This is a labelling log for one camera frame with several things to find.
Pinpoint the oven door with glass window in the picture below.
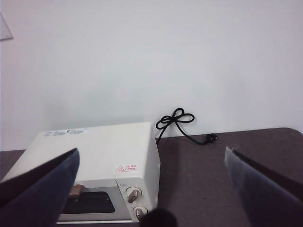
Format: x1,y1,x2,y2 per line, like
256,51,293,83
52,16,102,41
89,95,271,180
57,183,124,223

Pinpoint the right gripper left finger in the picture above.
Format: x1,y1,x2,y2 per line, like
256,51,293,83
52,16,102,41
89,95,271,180
0,148,80,227

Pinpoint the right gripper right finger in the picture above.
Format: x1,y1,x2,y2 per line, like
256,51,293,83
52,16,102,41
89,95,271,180
225,146,303,227

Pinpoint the black power cable with plug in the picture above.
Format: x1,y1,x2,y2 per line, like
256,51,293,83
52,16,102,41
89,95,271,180
155,108,219,146

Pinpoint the cream toaster oven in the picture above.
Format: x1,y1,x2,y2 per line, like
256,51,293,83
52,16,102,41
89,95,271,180
0,122,162,224

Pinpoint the beige oven knob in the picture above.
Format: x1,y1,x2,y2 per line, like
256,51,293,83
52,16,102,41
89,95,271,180
132,206,150,218
125,186,143,204

